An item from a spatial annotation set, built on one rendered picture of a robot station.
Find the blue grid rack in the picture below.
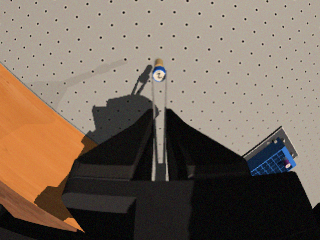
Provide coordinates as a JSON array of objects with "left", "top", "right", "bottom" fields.
[{"left": 247, "top": 137, "right": 296, "bottom": 176}]

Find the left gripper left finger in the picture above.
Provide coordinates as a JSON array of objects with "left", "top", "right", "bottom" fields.
[{"left": 68, "top": 109, "right": 154, "bottom": 181}]

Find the white perforated base plate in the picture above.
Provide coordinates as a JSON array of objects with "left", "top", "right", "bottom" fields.
[{"left": 0, "top": 0, "right": 320, "bottom": 209}]

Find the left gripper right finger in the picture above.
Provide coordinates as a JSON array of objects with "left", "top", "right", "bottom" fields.
[{"left": 166, "top": 109, "right": 252, "bottom": 181}]

